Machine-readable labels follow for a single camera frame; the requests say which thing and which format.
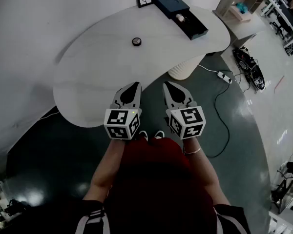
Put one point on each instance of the person's right white shoe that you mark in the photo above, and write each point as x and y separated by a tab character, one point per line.
159	134

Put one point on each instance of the white oval table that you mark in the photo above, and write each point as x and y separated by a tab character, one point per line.
100	64

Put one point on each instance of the pale pink box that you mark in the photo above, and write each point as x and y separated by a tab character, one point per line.
239	14

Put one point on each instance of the person's left striped sleeve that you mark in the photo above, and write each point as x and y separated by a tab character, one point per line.
90	216

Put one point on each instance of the person's right forearm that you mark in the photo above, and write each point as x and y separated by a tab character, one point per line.
205	174

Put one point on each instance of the teal crumpled item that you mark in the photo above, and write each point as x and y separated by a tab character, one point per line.
241	7

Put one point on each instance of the black metal stand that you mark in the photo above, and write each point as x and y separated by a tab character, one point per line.
285	186

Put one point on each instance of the person's right striped sleeve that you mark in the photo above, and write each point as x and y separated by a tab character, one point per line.
232	218

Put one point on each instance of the person's white shoe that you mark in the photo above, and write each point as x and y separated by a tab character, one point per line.
143	134
159	134

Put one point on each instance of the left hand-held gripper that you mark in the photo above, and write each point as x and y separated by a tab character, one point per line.
118	124

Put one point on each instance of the black equipment on floor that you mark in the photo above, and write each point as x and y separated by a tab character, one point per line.
249	67

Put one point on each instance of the white ribbed table pedestal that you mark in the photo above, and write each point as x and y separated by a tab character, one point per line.
183	68

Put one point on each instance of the white power strip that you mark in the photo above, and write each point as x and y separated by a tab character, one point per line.
224	77

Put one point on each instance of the small white object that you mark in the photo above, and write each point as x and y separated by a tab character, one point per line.
179	17

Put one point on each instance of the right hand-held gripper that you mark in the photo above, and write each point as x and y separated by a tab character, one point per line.
189	123

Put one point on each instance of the person's red garment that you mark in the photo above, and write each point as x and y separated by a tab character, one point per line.
158	179

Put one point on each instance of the white office desk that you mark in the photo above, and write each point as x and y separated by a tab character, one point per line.
280	13

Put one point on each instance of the dark blue drawer box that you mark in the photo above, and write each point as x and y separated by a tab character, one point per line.
171	2

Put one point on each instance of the person's left forearm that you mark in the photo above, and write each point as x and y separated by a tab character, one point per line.
105	169

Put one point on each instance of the person's striped sleeve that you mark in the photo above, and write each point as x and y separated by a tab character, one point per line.
90	216
232	218

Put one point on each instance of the person's left white shoe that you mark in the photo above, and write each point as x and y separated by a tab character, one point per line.
143	134

